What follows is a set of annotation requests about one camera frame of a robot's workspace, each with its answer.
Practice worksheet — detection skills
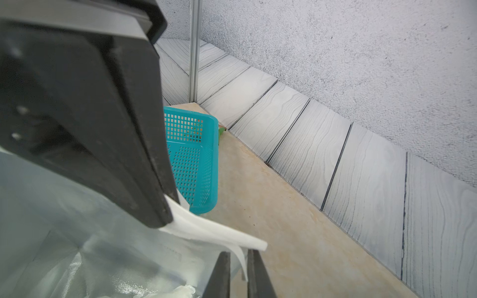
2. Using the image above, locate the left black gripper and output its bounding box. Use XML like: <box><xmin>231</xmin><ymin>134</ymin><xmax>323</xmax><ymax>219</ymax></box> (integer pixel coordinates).
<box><xmin>1</xmin><ymin>1</ymin><xmax>178</xmax><ymax>228</ymax></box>

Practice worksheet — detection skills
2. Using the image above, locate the left aluminium frame post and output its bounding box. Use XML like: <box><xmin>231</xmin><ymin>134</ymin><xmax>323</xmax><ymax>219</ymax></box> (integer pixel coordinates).
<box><xmin>189</xmin><ymin>0</ymin><xmax>202</xmax><ymax>103</ymax></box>

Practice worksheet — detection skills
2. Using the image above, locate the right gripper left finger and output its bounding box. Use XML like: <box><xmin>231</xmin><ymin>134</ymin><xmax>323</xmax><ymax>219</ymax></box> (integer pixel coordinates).
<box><xmin>202</xmin><ymin>252</ymin><xmax>231</xmax><ymax>298</ymax></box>

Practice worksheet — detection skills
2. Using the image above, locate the white insulated delivery bag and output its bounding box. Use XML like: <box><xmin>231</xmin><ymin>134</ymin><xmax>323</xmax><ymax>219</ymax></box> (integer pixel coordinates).
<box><xmin>1</xmin><ymin>153</ymin><xmax>267</xmax><ymax>298</ymax></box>

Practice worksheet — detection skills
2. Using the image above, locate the teal plastic basket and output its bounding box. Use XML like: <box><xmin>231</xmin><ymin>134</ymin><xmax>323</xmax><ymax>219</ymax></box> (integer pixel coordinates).
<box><xmin>163</xmin><ymin>107</ymin><xmax>219</xmax><ymax>215</ymax></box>

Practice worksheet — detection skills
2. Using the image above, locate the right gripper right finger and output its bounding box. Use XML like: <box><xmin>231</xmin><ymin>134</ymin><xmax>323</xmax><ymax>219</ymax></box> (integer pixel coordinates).
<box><xmin>247</xmin><ymin>250</ymin><xmax>277</xmax><ymax>298</ymax></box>

